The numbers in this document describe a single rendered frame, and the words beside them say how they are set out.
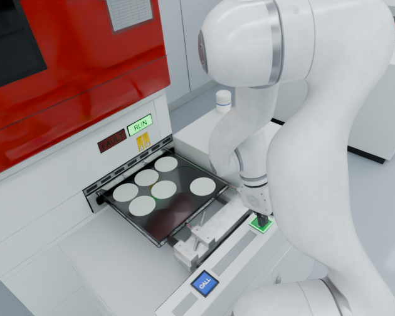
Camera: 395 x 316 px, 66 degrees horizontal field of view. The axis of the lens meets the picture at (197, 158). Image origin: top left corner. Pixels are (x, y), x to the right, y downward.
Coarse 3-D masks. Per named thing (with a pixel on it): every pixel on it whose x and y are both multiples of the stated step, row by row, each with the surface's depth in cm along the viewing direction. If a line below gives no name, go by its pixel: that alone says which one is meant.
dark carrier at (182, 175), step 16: (160, 176) 125; (176, 176) 124; (192, 176) 124; (208, 176) 123; (112, 192) 120; (144, 192) 119; (176, 192) 117; (192, 192) 117; (128, 208) 113; (160, 208) 112; (176, 208) 111; (192, 208) 110; (144, 224) 106; (160, 224) 106; (176, 224) 105; (160, 240) 101
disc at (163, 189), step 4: (156, 184) 122; (160, 184) 121; (164, 184) 121; (168, 184) 121; (172, 184) 121; (152, 188) 120; (156, 188) 120; (160, 188) 120; (164, 188) 120; (168, 188) 119; (172, 188) 119; (152, 192) 118; (156, 192) 118; (160, 192) 118; (164, 192) 118; (168, 192) 118; (172, 192) 117; (156, 196) 117; (160, 196) 116; (164, 196) 116; (168, 196) 116
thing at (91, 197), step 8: (168, 144) 135; (152, 152) 131; (160, 152) 133; (144, 160) 128; (128, 168) 124; (136, 168) 126; (120, 176) 121; (104, 184) 118; (112, 184) 120; (96, 192) 116; (88, 200) 114; (96, 208) 119
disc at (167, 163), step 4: (160, 160) 133; (164, 160) 133; (168, 160) 133; (172, 160) 133; (176, 160) 132; (156, 164) 131; (160, 164) 131; (164, 164) 131; (168, 164) 131; (172, 164) 130; (176, 164) 130; (156, 168) 129; (160, 168) 129; (164, 168) 129; (168, 168) 129; (172, 168) 128
